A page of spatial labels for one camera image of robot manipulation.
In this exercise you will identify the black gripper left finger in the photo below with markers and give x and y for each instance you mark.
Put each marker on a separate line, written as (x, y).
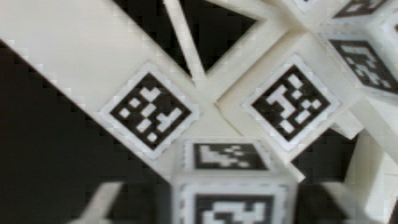
(101, 205)

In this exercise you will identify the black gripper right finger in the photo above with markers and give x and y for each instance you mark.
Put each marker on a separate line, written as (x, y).
(344, 199)

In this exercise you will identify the white chair leg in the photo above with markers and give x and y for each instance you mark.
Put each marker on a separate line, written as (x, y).
(234, 188)
(362, 34)

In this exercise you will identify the white chair back frame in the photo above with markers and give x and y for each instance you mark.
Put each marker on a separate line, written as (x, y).
(115, 53)

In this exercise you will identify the white chair seat plate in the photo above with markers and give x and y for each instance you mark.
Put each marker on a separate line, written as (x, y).
(369, 124)

